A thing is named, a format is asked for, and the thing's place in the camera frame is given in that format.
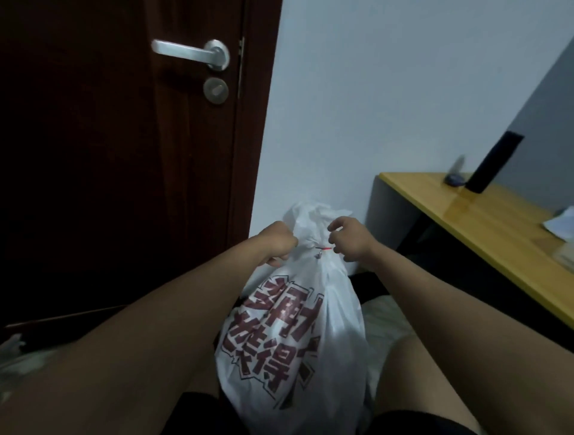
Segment yellow wooden desk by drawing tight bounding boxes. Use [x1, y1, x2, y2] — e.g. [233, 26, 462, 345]
[378, 172, 574, 330]

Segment person's left leg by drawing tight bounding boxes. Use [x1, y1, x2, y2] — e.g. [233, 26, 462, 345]
[179, 349, 221, 400]

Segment person's right hand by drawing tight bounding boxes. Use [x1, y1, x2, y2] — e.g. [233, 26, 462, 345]
[327, 216, 382, 264]

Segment silver thumb-turn lock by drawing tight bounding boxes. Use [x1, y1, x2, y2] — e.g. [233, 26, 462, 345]
[202, 76, 230, 106]

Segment person's leg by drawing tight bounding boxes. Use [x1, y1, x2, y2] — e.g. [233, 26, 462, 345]
[374, 333, 483, 435]
[179, 349, 221, 400]

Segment silver door latch plate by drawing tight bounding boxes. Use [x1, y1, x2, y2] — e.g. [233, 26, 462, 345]
[236, 36, 246, 100]

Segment person's right forearm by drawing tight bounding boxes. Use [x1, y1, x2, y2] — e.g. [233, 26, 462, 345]
[363, 246, 574, 435]

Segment person's left hand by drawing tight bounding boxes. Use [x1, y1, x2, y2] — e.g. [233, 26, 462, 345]
[258, 220, 299, 269]

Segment dark brown wooden door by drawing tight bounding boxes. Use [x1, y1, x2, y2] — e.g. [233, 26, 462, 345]
[226, 0, 284, 252]

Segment white tissue sheet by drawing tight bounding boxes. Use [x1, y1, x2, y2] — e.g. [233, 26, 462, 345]
[542, 206, 574, 236]

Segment black shorts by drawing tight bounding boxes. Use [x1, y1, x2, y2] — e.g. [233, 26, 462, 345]
[161, 390, 481, 435]

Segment white bag with red print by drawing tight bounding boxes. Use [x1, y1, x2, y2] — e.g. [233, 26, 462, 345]
[214, 199, 371, 435]

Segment person's right leg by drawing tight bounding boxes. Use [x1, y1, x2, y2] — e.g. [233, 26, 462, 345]
[374, 333, 483, 435]

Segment silver door handle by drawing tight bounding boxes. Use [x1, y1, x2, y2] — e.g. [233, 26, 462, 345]
[151, 38, 231, 72]

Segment black cylindrical bottle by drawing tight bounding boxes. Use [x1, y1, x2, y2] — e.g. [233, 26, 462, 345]
[465, 130, 526, 194]

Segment person's left forearm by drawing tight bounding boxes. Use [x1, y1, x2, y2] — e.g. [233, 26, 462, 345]
[0, 237, 270, 435]

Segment grey woven sack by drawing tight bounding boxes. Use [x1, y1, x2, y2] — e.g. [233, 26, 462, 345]
[361, 295, 416, 364]

